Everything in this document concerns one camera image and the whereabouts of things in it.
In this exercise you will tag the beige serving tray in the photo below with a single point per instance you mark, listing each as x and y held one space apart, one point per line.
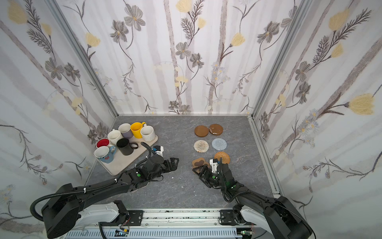
121 161

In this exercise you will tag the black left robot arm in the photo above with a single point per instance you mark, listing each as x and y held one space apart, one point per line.
60 211

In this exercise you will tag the aluminium corner post right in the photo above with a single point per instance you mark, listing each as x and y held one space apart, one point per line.
297 21

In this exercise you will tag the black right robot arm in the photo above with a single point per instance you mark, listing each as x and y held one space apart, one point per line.
281 218

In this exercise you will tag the aluminium corner post left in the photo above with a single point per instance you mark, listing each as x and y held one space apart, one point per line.
80 53

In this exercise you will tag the lavender mug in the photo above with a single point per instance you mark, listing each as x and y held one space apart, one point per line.
125 130

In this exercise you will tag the white speckled cup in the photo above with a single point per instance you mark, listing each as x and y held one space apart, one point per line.
148 133

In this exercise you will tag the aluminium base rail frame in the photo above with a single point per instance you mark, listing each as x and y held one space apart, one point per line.
173 224

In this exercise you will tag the white mug blue handle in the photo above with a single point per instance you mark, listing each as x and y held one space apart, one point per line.
105 153

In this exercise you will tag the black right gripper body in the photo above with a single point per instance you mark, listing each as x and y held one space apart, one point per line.
207 175

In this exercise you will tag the black ceramic mug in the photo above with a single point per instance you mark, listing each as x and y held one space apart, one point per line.
126 147

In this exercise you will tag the plain white mug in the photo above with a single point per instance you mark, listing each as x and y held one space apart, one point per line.
114 136

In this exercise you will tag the blue grey woven coaster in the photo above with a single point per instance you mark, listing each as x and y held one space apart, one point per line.
219 144

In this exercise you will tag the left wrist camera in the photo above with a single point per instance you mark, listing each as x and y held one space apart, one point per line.
158 150

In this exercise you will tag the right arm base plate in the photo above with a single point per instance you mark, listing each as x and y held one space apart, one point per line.
228 217

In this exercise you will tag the white mug red inside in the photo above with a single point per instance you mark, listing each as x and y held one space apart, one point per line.
103 142

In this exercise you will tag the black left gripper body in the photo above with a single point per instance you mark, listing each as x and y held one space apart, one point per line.
167 164

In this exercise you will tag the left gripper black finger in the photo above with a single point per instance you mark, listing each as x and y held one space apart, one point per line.
169 168
173 161

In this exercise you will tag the woven multicolour round coaster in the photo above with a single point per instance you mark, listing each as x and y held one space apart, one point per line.
201 146

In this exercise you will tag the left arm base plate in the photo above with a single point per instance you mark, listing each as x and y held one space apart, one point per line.
126 219

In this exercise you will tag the brown paw coaster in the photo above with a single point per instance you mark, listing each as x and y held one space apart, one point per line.
200 162

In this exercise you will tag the rattan wicker round coaster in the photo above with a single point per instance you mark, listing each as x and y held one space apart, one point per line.
222 156

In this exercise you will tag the yellow mug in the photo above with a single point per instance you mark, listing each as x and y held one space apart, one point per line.
136 129

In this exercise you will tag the brown cork round coaster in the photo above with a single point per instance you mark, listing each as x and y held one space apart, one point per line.
201 131

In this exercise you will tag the dark brown glossy coaster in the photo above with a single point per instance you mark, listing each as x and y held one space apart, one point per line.
216 129

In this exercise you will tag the aluminium corner post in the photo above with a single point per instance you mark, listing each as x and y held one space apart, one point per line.
80 53
297 21

